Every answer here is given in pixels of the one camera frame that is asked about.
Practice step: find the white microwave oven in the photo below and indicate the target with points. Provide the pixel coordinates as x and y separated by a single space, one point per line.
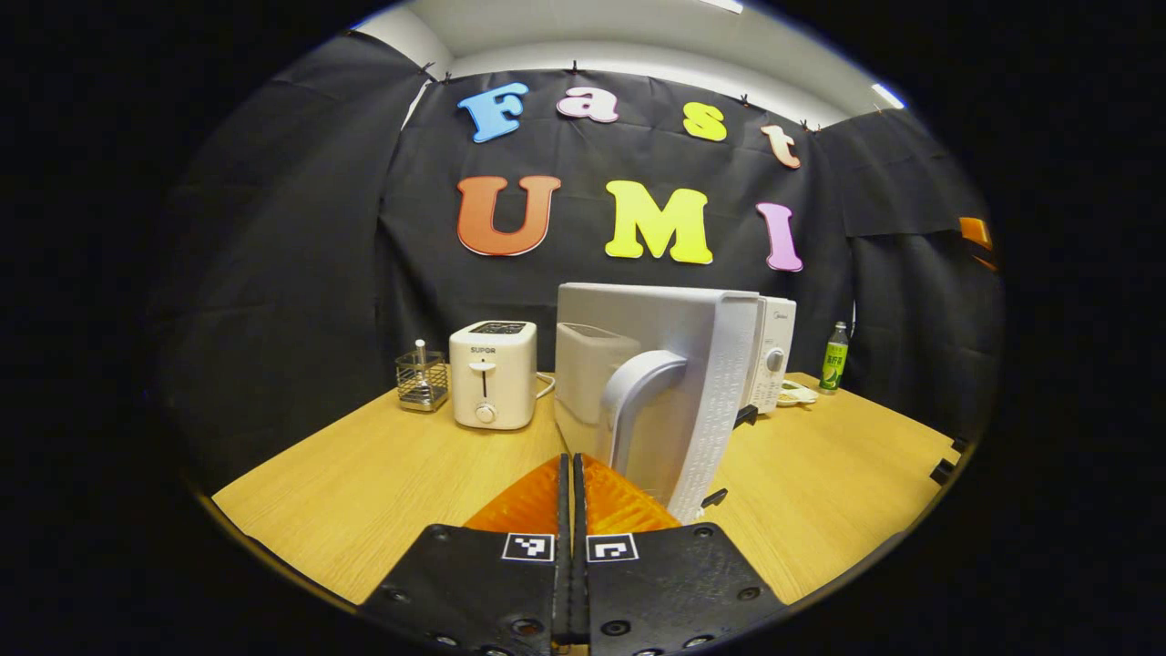
674 328

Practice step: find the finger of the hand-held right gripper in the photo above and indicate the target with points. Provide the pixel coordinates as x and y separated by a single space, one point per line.
975 232

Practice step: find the white toaster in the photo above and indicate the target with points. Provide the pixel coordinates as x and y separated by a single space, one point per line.
492 383

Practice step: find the green drink bottle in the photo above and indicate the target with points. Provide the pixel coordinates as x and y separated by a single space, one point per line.
833 364

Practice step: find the white divided bean tray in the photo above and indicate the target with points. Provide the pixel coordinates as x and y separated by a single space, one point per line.
794 394

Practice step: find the large ceiling light panel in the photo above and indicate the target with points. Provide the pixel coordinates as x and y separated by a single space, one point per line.
721 5

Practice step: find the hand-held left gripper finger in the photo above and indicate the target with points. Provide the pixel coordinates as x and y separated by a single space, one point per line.
564 510
579 510

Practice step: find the small ceiling light panel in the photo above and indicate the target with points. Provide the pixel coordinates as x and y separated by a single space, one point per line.
888 96

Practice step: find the black backdrop cloth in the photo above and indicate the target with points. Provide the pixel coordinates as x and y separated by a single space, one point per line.
319 228

